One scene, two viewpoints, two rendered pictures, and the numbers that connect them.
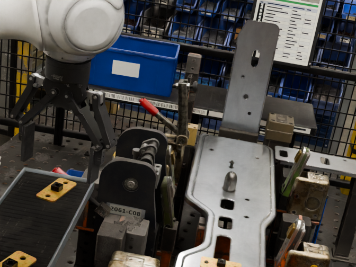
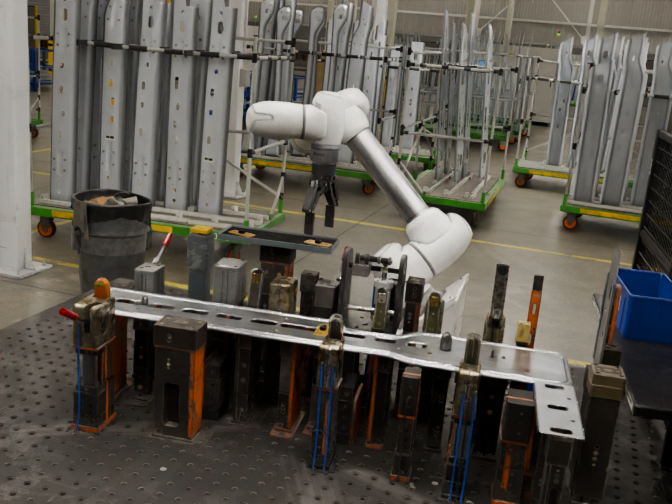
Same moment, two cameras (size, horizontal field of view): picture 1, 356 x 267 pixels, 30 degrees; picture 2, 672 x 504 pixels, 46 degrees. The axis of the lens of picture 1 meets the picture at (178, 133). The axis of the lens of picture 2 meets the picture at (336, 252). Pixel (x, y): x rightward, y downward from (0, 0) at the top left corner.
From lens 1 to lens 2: 260 cm
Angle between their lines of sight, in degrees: 90
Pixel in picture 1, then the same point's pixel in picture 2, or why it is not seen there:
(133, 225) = (326, 284)
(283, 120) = (602, 369)
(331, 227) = not seen: outside the picture
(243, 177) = not seen: hidden behind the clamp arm
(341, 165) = (554, 415)
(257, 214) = (405, 353)
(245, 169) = (493, 361)
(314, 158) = (558, 402)
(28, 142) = (328, 216)
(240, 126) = not seen: hidden behind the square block
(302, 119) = (653, 400)
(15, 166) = (578, 377)
